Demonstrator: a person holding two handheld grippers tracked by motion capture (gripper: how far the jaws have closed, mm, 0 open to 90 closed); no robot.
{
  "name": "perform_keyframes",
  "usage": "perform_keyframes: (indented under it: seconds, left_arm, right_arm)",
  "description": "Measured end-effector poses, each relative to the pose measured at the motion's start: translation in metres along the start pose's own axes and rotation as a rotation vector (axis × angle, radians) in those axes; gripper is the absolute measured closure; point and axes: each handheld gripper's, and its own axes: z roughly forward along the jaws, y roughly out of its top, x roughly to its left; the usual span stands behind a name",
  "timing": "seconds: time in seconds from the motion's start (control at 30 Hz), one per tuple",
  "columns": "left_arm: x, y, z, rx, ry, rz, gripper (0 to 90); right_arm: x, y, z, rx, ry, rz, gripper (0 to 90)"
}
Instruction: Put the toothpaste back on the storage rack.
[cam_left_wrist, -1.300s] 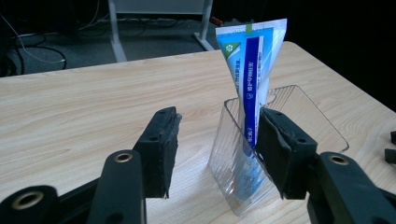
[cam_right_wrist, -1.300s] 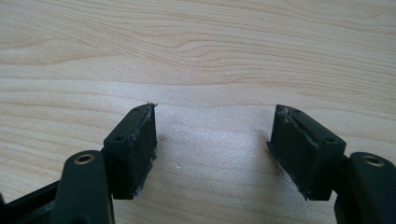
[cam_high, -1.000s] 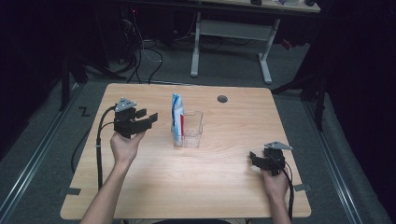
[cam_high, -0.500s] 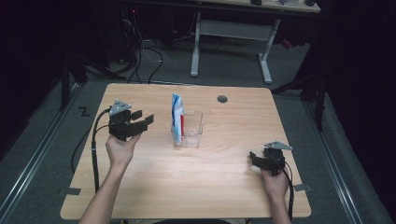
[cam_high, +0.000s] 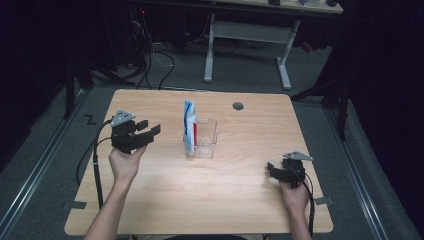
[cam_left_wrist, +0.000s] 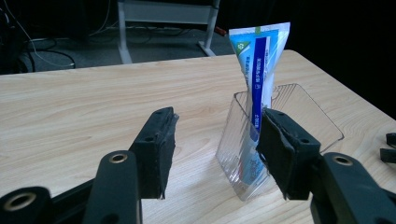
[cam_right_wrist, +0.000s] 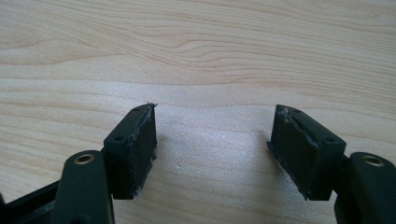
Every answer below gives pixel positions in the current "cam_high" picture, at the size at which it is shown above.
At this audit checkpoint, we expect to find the white thin cable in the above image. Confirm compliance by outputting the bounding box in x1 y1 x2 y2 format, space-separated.
130 19 175 69

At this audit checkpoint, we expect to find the white frame wooden desk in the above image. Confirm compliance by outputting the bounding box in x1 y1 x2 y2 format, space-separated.
202 0 344 92

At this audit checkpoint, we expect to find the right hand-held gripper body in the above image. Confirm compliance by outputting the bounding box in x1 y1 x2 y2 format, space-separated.
280 150 315 190

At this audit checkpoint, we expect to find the red object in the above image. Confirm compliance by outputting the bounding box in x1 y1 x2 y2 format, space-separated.
300 41 315 55

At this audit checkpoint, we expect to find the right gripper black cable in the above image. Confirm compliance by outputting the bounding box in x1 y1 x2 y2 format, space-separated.
290 166 317 238

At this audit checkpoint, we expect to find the person's right hand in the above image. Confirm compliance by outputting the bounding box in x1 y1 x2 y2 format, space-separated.
279 180 311 218

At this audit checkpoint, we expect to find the black looped cable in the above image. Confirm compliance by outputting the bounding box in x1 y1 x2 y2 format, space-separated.
134 50 176 91

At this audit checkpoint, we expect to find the black floor cable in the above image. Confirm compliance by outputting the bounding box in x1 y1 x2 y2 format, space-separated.
75 138 98 187

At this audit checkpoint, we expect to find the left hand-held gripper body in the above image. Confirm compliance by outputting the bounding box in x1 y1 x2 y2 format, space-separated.
109 109 141 155

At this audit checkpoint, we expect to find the grey tape strip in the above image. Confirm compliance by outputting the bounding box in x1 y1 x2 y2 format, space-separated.
62 200 88 211
314 196 335 206

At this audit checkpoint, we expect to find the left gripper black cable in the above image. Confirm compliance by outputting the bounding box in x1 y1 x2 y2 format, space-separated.
92 119 115 210

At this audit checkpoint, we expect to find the clear plastic container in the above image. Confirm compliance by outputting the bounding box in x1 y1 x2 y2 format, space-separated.
182 117 220 160

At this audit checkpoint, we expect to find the white red blue toothpaste tube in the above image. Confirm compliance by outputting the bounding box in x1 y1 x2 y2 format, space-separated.
182 99 200 158

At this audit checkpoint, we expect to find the person's left hand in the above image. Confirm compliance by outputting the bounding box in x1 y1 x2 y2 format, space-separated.
107 144 149 188

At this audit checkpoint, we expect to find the metal floor rail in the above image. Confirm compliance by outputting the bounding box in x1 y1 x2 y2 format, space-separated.
0 89 86 236
323 107 390 240

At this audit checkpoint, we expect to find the black metal stand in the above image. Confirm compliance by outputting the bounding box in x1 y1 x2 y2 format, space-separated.
62 59 136 120
289 74 352 142

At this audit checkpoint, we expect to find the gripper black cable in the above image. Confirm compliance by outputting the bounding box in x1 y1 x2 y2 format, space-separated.
290 166 317 238
92 119 115 210

